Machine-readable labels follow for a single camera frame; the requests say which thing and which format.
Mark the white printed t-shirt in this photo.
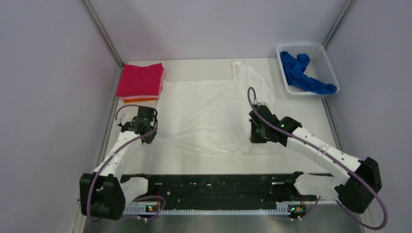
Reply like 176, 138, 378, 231
154, 61, 278, 156

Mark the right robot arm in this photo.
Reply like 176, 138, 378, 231
249, 104, 382, 214

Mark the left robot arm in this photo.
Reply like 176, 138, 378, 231
79, 105, 158, 222

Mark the magenta folded t-shirt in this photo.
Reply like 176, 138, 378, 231
116, 63, 166, 99

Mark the pink folded t-shirt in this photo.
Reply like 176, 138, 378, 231
117, 70, 166, 100

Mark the blue t-shirt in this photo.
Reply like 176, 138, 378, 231
280, 51, 337, 95

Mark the white plastic basket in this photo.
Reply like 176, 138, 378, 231
276, 42, 340, 99

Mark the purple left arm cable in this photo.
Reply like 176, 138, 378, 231
86, 104, 167, 223

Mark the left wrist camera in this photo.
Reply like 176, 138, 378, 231
118, 113, 133, 126

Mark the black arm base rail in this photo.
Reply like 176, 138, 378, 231
120, 173, 332, 211

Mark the white slotted cable duct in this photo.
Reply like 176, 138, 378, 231
123, 203, 307, 216

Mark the left corner metal post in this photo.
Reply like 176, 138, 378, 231
80, 0, 124, 67

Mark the corner metal post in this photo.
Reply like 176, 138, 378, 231
80, 0, 124, 67
322, 0, 357, 49

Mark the right corner metal post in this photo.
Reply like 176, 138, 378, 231
322, 0, 357, 49

